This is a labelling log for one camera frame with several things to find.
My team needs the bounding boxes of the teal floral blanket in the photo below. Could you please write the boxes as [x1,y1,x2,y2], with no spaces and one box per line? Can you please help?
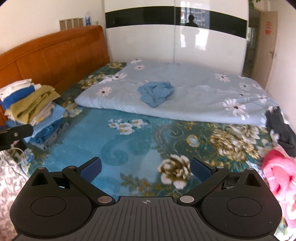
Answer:
[23,61,289,232]

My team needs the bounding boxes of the light blue garment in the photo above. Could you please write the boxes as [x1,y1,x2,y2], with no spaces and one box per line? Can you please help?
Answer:
[137,81,174,108]

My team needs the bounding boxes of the light blue floral quilt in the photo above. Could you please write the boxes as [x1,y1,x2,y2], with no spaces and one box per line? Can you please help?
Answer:
[74,59,281,128]

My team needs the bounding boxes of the orange wooden headboard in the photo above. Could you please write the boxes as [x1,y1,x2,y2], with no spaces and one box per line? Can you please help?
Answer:
[0,25,110,127]

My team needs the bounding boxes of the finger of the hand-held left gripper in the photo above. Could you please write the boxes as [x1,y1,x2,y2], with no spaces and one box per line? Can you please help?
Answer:
[0,124,34,145]

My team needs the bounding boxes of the stack of clothes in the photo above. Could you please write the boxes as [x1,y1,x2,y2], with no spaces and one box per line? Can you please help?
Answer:
[0,79,70,151]

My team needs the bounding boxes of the beige door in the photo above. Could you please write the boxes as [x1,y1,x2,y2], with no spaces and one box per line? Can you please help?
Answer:
[251,10,279,90]

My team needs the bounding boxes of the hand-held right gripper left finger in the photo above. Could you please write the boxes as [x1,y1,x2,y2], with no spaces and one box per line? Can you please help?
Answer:
[29,157,116,205]

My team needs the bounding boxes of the white wardrobe with black stripe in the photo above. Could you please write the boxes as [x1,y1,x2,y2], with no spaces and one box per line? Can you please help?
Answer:
[103,0,251,77]

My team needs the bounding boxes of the brown wall panel strip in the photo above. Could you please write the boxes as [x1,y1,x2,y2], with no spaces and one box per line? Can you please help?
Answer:
[59,17,84,30]

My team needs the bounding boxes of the pink garment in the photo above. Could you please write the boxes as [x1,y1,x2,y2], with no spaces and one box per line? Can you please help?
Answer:
[261,145,296,232]

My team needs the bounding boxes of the dark garment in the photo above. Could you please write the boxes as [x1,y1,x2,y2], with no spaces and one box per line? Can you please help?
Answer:
[265,106,296,158]

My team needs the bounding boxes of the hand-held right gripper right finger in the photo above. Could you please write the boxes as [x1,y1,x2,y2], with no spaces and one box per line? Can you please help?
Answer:
[179,157,263,205]

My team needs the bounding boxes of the white cable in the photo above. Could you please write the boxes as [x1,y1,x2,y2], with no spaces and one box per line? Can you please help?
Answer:
[9,141,30,167]

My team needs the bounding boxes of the grey patterned cloth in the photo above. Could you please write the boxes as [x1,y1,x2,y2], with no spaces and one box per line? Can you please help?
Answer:
[0,148,30,237]

